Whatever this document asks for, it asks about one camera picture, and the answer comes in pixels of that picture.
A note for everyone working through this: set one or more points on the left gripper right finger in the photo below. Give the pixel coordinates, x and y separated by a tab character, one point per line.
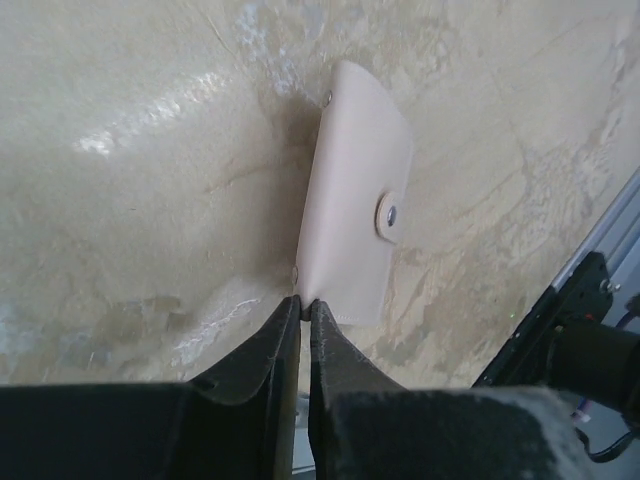
363	425

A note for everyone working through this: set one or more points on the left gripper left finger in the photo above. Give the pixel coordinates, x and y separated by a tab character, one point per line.
235	420

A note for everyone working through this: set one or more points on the black base frame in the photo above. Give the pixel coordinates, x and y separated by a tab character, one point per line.
563	343

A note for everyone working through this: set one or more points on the aluminium frame rail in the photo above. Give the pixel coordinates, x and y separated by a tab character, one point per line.
615	235

